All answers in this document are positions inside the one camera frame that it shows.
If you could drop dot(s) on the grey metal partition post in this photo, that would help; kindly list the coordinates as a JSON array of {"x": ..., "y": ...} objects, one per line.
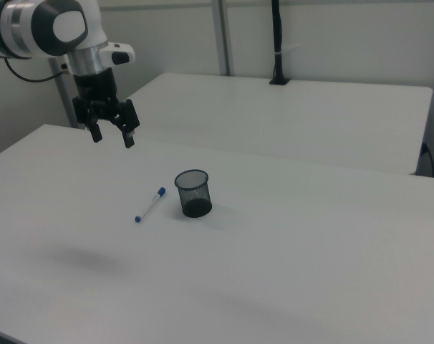
[{"x": 224, "y": 36}]

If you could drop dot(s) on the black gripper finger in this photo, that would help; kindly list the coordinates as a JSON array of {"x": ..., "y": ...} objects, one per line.
[
  {"x": 129, "y": 122},
  {"x": 95, "y": 134}
]

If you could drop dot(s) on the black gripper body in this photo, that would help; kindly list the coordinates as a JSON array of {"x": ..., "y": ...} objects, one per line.
[{"x": 95, "y": 87}]

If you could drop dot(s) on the white marker with blue cap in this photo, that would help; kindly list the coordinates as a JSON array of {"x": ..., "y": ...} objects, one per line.
[{"x": 149, "y": 204}]

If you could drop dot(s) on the black mesh pen cup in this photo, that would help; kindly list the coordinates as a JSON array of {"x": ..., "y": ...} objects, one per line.
[{"x": 193, "y": 197}]

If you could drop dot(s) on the grey metal corner post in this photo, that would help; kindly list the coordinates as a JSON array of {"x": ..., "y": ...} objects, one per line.
[{"x": 61, "y": 96}]

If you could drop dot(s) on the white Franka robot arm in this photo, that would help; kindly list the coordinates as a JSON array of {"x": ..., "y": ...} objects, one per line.
[{"x": 41, "y": 25}]

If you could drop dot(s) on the white side table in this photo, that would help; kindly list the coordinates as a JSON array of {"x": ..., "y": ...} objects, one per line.
[{"x": 274, "y": 114}]

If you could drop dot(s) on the black pole with white band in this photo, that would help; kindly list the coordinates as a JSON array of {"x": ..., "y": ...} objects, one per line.
[{"x": 278, "y": 43}]

